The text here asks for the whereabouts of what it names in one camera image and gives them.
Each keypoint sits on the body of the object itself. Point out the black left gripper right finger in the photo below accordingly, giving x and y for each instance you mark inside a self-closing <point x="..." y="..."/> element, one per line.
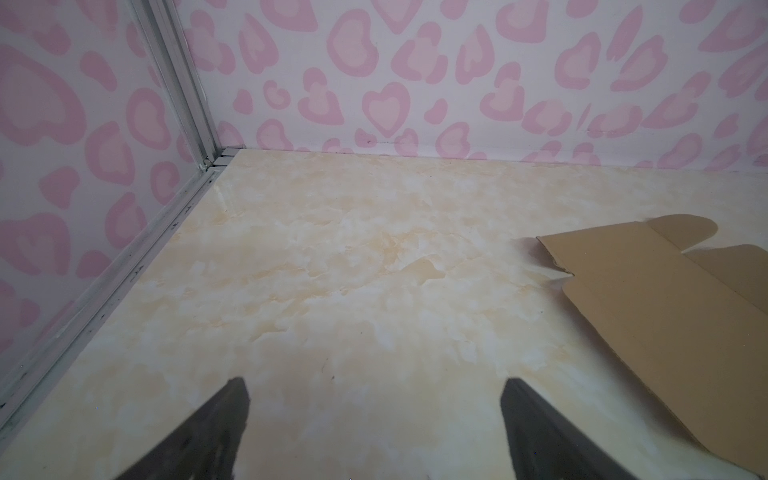
<point x="543" y="444"/>

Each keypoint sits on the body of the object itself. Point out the aluminium frame post left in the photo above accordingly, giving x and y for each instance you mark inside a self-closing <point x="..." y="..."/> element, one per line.
<point x="161" y="26"/>

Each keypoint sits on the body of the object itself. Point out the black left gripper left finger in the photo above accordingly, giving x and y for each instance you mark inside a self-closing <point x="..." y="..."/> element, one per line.
<point x="205" y="445"/>

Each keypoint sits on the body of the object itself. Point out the brown cardboard paper box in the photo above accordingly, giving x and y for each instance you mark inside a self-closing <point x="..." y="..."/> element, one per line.
<point x="689" y="322"/>

